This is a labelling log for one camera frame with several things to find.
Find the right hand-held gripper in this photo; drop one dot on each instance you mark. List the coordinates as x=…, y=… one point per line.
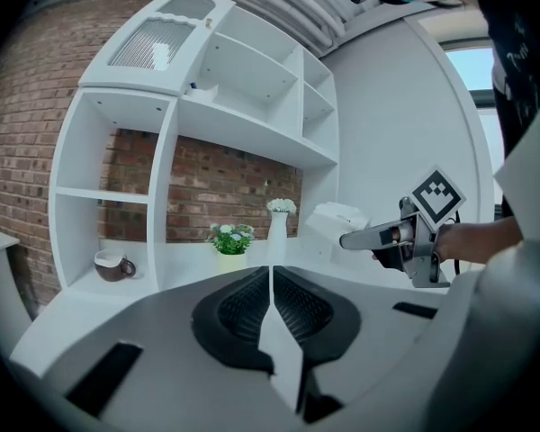
x=436, y=196

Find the white side cabinet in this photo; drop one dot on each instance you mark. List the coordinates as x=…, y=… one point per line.
x=0, y=277

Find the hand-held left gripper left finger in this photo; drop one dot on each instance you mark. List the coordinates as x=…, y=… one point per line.
x=171, y=331

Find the brown and white cup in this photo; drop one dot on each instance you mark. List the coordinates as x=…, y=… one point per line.
x=112, y=266

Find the potted plant with pale flowers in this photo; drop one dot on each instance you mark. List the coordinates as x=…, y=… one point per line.
x=231, y=241

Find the window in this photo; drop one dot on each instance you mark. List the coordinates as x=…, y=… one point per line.
x=470, y=68

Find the white box with blue print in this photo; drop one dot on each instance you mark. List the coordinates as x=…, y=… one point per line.
x=200, y=92

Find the person's black t-shirt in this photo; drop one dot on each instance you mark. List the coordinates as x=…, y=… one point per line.
x=517, y=47

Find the white wooden shelf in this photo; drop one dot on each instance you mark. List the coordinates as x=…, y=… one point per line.
x=252, y=124

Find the ribbed glass cabinet door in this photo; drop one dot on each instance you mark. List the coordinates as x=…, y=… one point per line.
x=153, y=45

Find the white vase with white flowers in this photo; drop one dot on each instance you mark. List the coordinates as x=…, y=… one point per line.
x=279, y=232

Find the white pack of tissues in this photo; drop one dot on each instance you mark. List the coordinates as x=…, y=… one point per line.
x=335, y=221

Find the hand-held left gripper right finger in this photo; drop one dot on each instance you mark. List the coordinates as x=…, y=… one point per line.
x=364, y=331

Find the person's right forearm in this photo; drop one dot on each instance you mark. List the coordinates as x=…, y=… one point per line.
x=477, y=241

